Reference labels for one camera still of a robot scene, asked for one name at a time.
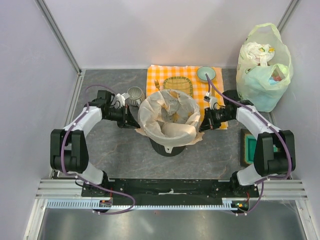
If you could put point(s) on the green plastic bag of trash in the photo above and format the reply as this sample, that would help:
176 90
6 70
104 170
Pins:
264 85

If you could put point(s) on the green square dish black rim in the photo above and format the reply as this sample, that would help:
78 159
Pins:
247 148

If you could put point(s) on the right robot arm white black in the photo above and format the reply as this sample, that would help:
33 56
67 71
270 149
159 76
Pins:
274 154

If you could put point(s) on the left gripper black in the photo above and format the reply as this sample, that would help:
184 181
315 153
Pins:
127 120

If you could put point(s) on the light blue ceramic bowl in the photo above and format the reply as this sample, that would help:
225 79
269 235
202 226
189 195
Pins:
205 71

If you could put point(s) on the gold fork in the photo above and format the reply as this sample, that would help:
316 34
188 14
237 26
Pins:
157 84

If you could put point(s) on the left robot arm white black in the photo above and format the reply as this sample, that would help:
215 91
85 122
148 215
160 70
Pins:
68 148

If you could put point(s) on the black plastic trash bin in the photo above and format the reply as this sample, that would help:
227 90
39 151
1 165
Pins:
166 151

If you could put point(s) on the striped ceramic cup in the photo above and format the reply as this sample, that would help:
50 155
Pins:
136 96

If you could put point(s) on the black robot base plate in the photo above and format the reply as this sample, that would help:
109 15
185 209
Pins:
178 192

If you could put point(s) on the orange banana print plastic bag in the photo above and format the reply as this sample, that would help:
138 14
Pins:
170 118

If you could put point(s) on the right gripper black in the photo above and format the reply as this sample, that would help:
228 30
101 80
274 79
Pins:
208 123

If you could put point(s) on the yellow white checkered cloth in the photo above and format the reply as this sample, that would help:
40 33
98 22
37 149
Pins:
160 73

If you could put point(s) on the woven bamboo tray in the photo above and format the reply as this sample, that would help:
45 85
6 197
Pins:
180 83

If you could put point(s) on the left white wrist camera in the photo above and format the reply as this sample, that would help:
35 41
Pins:
122 98

